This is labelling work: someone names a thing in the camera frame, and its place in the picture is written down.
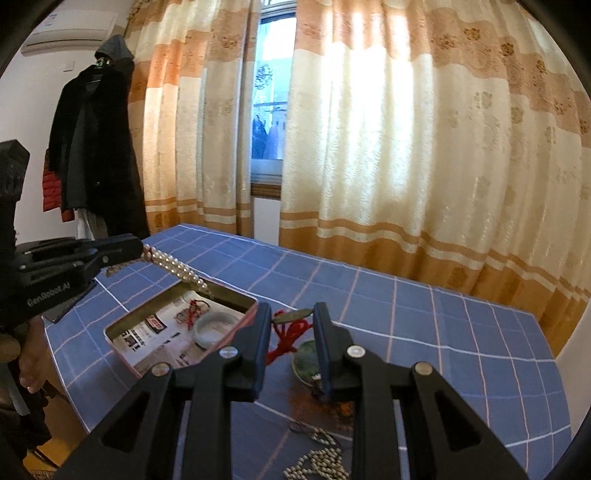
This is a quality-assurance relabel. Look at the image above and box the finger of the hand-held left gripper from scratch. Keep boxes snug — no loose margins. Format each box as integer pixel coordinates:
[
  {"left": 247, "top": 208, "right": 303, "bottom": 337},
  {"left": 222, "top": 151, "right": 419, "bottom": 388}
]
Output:
[{"left": 18, "top": 234, "right": 144, "bottom": 283}]

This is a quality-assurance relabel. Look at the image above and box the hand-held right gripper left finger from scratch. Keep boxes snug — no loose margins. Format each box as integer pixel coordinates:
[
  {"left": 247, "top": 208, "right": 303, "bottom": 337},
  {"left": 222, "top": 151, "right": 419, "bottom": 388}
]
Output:
[{"left": 54, "top": 302, "right": 273, "bottom": 480}]

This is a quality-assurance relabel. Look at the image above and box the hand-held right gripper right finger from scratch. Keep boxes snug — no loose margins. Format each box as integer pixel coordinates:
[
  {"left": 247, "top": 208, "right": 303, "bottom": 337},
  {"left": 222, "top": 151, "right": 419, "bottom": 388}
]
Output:
[{"left": 313, "top": 302, "right": 532, "bottom": 480}]

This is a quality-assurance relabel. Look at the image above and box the green jade pendant red cord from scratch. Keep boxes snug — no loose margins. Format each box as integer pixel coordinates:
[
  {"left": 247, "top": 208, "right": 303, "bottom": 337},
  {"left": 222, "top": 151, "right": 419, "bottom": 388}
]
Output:
[{"left": 267, "top": 318, "right": 326, "bottom": 387}]

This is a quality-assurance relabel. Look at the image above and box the white pearl necklace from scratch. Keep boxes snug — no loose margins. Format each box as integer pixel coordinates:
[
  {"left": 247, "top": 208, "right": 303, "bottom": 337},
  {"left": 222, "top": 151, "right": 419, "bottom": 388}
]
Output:
[{"left": 142, "top": 246, "right": 216, "bottom": 300}]

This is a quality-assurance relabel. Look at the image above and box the pink metal tin box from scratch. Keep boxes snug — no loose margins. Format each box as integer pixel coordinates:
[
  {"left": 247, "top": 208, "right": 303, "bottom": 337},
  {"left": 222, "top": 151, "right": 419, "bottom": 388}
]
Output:
[{"left": 104, "top": 277, "right": 259, "bottom": 380}]

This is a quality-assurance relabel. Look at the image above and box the person's left hand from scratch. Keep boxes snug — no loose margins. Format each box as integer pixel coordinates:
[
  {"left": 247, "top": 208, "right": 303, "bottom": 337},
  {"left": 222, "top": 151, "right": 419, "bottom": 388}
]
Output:
[{"left": 0, "top": 318, "right": 61, "bottom": 398}]

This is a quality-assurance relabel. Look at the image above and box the small metal pendant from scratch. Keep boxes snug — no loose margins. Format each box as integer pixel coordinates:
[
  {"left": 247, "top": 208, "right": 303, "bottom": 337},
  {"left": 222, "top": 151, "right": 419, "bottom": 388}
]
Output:
[{"left": 272, "top": 307, "right": 315, "bottom": 325}]

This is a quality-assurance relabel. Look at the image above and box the white hanging cloth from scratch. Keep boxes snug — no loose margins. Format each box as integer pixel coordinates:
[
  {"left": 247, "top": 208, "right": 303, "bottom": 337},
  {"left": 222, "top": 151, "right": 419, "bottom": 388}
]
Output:
[{"left": 75, "top": 209, "right": 101, "bottom": 241}]

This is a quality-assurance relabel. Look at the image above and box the pale jade bangle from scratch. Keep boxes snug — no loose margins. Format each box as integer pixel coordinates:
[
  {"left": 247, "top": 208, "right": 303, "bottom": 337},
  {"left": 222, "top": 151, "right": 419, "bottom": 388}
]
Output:
[{"left": 193, "top": 311, "right": 242, "bottom": 350}]

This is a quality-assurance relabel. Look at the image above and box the red down jacket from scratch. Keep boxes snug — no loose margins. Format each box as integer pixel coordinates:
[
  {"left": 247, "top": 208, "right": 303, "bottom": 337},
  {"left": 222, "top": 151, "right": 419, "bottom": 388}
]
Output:
[{"left": 41, "top": 148, "right": 77, "bottom": 223}]

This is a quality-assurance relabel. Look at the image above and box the newspaper lining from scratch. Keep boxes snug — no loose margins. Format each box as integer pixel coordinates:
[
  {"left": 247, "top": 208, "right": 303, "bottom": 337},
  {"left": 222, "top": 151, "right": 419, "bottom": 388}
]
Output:
[{"left": 113, "top": 295, "right": 245, "bottom": 374}]

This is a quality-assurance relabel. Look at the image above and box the blue checked tablecloth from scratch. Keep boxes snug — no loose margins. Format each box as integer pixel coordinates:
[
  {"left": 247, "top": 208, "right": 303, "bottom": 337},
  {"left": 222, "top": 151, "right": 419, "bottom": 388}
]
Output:
[{"left": 43, "top": 224, "right": 573, "bottom": 480}]

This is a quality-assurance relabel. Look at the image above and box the black coat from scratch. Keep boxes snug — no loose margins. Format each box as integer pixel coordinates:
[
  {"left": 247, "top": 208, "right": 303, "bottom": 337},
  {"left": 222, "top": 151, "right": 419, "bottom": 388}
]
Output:
[{"left": 47, "top": 65, "right": 151, "bottom": 241}]

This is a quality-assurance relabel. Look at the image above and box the narrow cream orange curtain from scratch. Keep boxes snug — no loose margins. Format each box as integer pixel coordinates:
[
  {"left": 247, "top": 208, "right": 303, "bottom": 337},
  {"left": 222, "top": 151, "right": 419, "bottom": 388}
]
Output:
[{"left": 124, "top": 0, "right": 265, "bottom": 240}]

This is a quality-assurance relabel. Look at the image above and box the grey hooded jacket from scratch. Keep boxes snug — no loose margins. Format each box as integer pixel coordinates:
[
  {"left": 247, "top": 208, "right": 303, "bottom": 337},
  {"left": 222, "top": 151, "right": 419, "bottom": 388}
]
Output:
[{"left": 93, "top": 34, "right": 136, "bottom": 81}]

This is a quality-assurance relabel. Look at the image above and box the window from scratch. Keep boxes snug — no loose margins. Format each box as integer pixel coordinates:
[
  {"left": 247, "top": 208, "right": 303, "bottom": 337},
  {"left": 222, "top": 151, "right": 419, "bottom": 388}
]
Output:
[{"left": 250, "top": 0, "right": 299, "bottom": 180}]

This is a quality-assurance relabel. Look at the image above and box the white air conditioner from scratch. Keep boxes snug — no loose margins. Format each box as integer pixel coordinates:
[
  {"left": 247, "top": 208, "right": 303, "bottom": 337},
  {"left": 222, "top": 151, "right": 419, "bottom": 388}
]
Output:
[{"left": 21, "top": 0, "right": 122, "bottom": 57}]

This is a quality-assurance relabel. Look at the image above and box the wide cream orange curtain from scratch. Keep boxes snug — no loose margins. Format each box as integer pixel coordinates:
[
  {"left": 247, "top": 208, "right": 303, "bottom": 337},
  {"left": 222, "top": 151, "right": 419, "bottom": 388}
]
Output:
[{"left": 278, "top": 0, "right": 591, "bottom": 358}]

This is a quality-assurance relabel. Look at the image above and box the red string bracelet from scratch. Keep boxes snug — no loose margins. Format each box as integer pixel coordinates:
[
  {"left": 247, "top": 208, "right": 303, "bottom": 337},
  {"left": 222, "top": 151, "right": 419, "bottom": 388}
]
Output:
[{"left": 178, "top": 298, "right": 209, "bottom": 329}]

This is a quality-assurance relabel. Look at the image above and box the small white bead necklace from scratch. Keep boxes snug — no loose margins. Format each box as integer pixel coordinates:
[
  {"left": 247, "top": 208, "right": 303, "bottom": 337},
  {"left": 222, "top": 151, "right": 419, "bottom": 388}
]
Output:
[{"left": 283, "top": 418, "right": 355, "bottom": 480}]

